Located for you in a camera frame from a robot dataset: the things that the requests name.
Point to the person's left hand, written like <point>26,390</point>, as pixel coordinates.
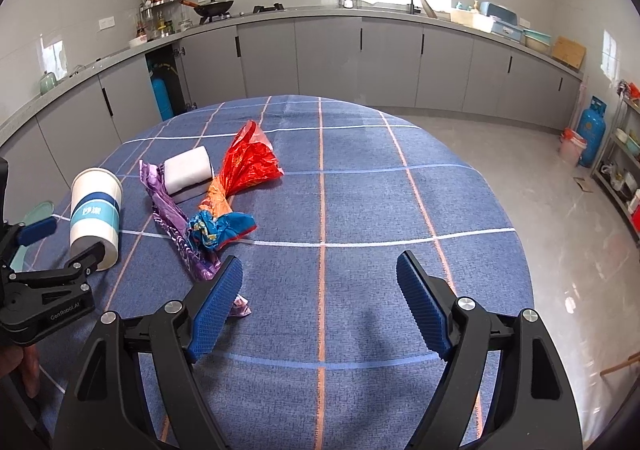
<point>31,370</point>

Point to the blue plaid tablecloth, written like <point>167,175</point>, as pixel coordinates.
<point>350,230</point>

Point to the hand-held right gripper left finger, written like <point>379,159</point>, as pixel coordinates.
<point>217,305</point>

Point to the white bowl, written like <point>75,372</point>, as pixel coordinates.
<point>136,43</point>

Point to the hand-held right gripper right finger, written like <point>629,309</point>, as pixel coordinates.
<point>422,305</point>

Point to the blue orange wrapper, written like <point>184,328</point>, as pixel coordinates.
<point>225,227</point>

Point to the wooden stick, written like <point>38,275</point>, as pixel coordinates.
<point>620,367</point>

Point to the white blue paper cup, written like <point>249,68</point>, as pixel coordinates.
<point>95,210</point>

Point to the pink bin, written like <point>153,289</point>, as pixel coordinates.
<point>571,147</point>

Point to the wall outlet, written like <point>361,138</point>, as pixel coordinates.
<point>106,22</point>

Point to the green basin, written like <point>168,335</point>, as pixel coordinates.
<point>536,39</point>

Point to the metal spice rack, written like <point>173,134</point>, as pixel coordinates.
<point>157,14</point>

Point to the grey kitchen base cabinets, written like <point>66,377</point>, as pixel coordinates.
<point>325,59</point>

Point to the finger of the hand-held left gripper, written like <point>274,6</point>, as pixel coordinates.
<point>40,229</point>
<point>82,264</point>

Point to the white plastic tub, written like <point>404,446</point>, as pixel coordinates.
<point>470,19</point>

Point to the cardboard box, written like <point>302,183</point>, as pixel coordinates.
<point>568,52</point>

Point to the black wok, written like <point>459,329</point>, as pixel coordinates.
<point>215,8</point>

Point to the flat cardboard scrap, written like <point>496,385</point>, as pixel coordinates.
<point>583,184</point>

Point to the white foam block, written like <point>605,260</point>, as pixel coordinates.
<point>187,167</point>

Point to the blue gas cylinder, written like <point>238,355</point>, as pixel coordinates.
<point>592,129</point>
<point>162,97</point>

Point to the blue dish rack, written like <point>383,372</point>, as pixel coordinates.
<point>507,22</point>

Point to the metal storage shelf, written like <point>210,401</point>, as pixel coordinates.
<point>620,164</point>

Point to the red plastic bag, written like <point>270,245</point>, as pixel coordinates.
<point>250,159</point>

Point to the gas stove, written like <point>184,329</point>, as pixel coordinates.
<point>265,8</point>

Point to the purple foil wrapper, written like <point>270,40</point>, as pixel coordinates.
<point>167,217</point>

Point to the wooden cutting board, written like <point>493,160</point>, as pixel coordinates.
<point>427,3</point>

